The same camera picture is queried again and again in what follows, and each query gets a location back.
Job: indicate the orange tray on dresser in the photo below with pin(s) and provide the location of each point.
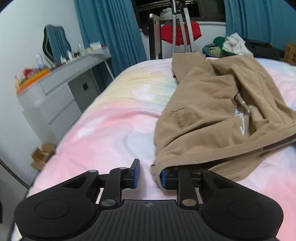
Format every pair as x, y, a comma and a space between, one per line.
31, 78

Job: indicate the blue curtain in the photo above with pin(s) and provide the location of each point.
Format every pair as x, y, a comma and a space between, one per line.
271, 22
114, 24

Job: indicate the tan brown garment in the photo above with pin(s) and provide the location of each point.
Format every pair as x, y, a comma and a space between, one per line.
226, 115

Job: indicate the cardboard box beside bed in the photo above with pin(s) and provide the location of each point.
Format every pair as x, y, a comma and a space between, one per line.
290, 54

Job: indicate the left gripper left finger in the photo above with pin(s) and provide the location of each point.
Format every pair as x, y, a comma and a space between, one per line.
116, 180

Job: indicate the green garment on pile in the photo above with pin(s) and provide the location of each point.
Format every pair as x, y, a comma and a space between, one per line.
214, 49

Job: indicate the right blue curtain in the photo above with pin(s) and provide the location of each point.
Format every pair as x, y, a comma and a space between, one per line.
271, 22

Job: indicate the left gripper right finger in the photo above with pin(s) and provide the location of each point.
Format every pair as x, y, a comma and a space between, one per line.
181, 180

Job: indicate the left blue curtain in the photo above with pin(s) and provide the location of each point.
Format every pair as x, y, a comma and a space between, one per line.
114, 24

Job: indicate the white garment on pile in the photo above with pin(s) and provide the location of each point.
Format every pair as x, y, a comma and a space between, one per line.
236, 45

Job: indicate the black garment on pile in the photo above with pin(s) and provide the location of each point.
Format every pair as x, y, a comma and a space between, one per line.
264, 50

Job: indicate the wavy frame mirror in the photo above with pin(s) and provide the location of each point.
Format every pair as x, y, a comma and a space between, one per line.
55, 44

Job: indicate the red cloth on rack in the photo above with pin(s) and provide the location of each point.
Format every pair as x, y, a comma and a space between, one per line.
167, 32

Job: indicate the pastel tie-dye bed cover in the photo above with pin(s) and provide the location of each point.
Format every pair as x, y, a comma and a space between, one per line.
118, 127

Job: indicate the grey dressing table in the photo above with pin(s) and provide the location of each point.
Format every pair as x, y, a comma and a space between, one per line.
55, 102

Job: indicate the white metal clothes rack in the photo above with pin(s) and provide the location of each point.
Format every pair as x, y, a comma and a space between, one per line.
179, 12

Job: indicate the cardboard boxes on floor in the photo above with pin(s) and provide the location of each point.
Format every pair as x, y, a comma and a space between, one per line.
42, 155

